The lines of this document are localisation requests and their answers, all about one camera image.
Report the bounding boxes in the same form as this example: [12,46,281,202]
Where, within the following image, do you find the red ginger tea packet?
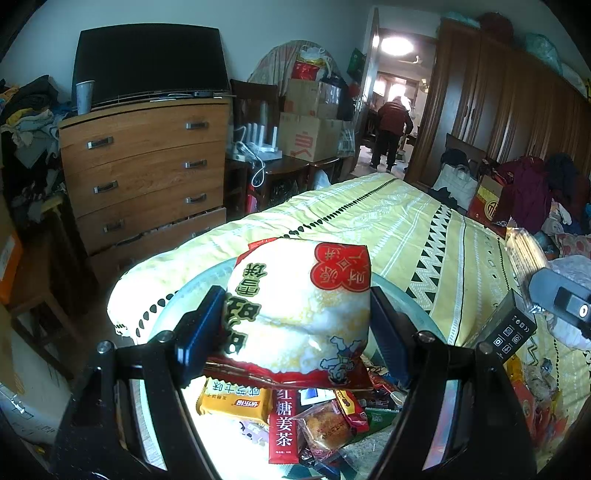
[268,388,301,464]

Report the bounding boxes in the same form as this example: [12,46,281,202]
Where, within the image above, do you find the white door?
[353,7,382,171]

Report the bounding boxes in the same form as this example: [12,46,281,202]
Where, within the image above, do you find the maroon clothes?
[496,157,555,234]

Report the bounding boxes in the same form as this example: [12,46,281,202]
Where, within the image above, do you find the white tote bag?
[431,164,481,210]

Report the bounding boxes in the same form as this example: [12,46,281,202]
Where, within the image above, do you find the clear striped biscuit packet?
[505,228,550,296]

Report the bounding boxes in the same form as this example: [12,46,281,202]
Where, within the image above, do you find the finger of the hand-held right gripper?
[527,269,591,340]

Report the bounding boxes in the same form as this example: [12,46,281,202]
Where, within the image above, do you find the clear packet with brown pastry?
[295,401,356,462]

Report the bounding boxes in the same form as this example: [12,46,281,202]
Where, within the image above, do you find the heap of clothes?
[0,74,75,217]

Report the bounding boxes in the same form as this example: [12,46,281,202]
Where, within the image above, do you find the wooden chest of drawers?
[58,97,232,278]

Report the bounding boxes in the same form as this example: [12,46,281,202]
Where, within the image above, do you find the white router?
[238,122,282,160]

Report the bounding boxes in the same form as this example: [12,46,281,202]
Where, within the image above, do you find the brown wooden wardrobe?
[406,18,591,195]

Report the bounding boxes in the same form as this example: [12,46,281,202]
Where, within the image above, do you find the dark wooden chair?
[229,78,280,139]

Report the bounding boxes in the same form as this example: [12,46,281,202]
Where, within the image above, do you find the cardboard box with red print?
[277,113,345,162]

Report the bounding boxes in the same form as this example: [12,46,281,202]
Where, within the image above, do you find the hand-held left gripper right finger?
[369,286,539,480]

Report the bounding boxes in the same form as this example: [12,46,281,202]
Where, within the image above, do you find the green poster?
[347,47,366,84]

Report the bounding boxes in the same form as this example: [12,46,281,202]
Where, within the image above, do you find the grey paper cup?
[75,80,95,116]

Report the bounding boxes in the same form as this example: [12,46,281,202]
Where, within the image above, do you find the dark wooden table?
[226,154,352,213]

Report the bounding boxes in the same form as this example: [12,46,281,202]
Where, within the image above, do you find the red gift bag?
[293,46,333,84]

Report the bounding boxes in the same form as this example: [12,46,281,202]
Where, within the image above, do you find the white floral pillow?
[547,255,591,352]

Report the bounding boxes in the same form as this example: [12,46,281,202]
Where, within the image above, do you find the black television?
[71,25,232,109]

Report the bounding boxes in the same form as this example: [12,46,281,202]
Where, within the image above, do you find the red and gold box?
[466,173,509,236]

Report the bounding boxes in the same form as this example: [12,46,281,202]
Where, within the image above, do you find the covered round table top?
[247,39,338,93]

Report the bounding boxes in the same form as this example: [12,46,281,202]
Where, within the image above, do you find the pile of clothes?
[540,154,591,259]

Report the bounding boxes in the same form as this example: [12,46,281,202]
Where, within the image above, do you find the yellow cheese cracker packet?
[196,376,273,423]

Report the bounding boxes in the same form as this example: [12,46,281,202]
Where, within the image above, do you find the black appliance box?
[473,288,539,365]

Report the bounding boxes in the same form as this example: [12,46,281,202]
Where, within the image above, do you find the translucent plastic basin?
[124,258,462,480]

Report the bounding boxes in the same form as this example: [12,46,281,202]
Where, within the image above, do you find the white rice cracker packet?
[203,237,375,391]

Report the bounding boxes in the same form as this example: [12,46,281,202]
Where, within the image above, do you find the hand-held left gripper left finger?
[51,285,227,480]

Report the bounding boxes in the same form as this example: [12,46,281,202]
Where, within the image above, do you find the orange box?
[0,231,24,303]

